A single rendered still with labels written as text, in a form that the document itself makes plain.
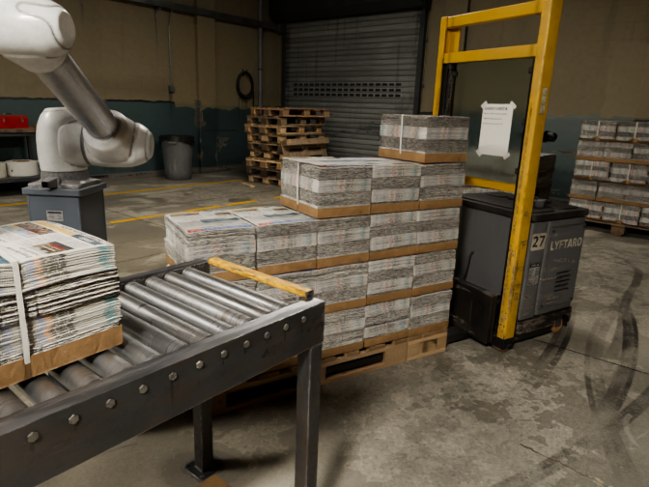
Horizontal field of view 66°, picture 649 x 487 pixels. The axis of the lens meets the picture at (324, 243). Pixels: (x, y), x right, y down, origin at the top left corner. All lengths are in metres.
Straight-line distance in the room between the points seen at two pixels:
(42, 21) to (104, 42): 7.84
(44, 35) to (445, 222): 1.97
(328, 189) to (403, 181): 0.41
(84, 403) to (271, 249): 1.29
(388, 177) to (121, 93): 7.32
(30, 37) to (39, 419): 0.85
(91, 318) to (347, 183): 1.42
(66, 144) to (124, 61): 7.45
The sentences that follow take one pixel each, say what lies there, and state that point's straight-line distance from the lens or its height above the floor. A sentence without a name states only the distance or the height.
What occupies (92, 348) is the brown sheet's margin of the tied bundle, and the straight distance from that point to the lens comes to 1.13.
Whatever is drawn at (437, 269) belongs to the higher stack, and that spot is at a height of 0.51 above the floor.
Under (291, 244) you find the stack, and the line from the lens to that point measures 2.17.
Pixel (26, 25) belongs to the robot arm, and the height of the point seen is 1.46.
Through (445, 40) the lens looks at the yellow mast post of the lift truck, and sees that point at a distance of 3.31.
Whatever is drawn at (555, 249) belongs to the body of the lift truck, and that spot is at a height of 0.56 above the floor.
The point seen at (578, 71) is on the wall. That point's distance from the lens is 8.45.
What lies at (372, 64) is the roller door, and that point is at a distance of 9.92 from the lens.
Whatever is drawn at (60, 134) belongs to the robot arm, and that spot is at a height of 1.18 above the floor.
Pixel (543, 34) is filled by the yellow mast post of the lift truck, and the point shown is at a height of 1.69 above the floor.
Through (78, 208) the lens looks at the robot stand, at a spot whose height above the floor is 0.94.
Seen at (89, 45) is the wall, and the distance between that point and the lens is 9.11.
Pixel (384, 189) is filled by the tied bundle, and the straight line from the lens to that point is 2.37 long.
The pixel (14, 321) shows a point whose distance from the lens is 1.04.
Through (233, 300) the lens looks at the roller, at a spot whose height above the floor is 0.80.
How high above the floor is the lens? 1.30
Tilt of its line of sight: 15 degrees down
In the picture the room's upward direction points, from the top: 2 degrees clockwise
